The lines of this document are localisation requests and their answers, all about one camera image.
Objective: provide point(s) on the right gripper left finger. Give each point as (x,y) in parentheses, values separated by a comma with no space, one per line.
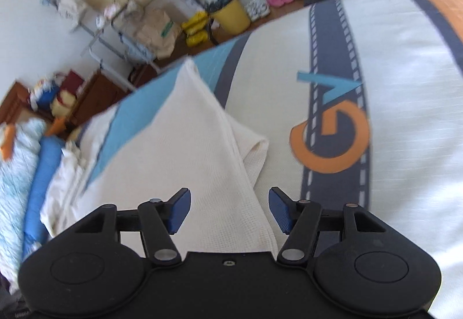
(159,221)

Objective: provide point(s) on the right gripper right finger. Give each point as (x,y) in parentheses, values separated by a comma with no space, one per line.
(299,220)

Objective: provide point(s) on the cream waffle-knit garment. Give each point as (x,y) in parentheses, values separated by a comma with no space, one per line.
(190,143)

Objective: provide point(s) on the white baby garment with duck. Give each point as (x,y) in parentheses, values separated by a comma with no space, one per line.
(57,212)

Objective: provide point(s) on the blue pillow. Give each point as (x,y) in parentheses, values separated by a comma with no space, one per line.
(49,158)

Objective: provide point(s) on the road-print bed sheet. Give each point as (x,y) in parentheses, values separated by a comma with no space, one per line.
(361,104)

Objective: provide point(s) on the wooden nightstand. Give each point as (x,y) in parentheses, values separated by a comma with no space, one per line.
(98,94)

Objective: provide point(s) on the light blue patterned quilt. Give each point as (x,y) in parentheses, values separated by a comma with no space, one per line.
(20,147)

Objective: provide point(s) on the brown paper bag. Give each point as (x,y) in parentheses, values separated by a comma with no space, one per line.
(158,33)

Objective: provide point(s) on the yellow plastic bag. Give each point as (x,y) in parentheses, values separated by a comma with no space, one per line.
(196,29)

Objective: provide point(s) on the metal rack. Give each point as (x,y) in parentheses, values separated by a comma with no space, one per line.
(101,15)

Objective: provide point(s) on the yellow trash bin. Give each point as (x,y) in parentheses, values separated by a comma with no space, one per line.
(233,18)

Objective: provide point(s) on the white sneakers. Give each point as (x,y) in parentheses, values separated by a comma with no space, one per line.
(257,9)

